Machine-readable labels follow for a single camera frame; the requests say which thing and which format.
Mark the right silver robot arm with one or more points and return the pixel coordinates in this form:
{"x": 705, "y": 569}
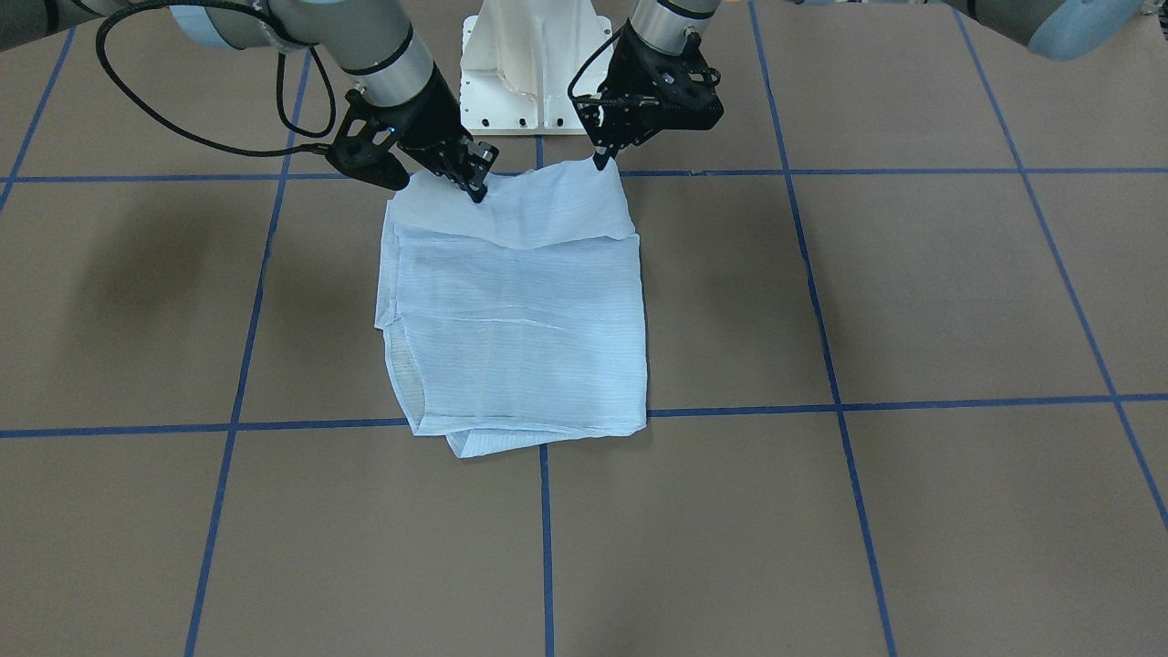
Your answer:
{"x": 399, "y": 103}

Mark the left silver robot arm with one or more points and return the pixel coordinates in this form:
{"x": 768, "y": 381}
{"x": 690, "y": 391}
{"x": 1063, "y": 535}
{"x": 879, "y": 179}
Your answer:
{"x": 860, "y": 87}

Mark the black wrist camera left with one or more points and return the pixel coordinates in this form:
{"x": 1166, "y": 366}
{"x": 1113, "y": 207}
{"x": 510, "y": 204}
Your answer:
{"x": 686, "y": 89}

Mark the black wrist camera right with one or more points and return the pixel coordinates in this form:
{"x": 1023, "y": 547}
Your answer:
{"x": 361, "y": 149}

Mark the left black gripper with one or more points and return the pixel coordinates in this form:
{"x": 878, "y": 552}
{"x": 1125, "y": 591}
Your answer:
{"x": 631, "y": 66}

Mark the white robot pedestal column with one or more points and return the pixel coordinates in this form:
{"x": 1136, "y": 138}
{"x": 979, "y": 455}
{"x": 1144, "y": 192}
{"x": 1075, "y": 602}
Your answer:
{"x": 519, "y": 61}

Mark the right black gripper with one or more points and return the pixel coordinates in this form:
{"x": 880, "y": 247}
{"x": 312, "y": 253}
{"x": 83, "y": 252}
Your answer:
{"x": 435, "y": 119}

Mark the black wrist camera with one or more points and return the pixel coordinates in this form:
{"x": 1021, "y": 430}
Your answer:
{"x": 686, "y": 89}
{"x": 361, "y": 149}

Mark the light blue button shirt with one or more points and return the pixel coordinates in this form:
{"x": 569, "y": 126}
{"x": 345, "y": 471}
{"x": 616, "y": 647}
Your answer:
{"x": 517, "y": 321}

